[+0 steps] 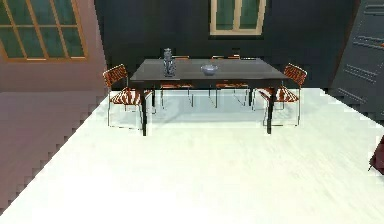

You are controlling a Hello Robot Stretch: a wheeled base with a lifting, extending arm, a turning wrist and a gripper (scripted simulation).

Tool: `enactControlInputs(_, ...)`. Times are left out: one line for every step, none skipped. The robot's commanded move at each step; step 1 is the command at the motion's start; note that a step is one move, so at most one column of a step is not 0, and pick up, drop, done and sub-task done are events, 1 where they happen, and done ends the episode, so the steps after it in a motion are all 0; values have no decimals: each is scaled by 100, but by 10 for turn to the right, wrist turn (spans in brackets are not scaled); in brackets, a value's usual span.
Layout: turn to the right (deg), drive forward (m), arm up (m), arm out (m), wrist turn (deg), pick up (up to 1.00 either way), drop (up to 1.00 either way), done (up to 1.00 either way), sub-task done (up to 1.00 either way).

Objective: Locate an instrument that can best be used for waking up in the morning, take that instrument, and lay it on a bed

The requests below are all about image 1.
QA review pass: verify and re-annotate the orange slatted metal chair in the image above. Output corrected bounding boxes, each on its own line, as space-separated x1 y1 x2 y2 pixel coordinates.
208 54 251 109
251 63 308 127
102 63 157 130
159 55 195 109

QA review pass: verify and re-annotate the black dining table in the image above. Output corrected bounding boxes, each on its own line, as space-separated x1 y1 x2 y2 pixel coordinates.
129 58 290 137

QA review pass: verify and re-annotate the grey blue bowl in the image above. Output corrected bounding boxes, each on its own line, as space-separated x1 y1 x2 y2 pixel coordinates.
200 64 219 77

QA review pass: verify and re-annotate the cream framed window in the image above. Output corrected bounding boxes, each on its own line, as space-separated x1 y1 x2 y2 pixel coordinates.
209 0 267 36

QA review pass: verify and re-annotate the wood framed grid window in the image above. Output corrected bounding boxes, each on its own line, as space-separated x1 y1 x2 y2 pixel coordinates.
0 0 89 62

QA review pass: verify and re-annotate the dark grey panelled door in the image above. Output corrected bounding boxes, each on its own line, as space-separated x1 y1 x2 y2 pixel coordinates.
328 0 384 122

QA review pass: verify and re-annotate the dark red furniture piece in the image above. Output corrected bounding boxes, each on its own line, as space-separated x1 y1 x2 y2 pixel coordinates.
368 134 384 176

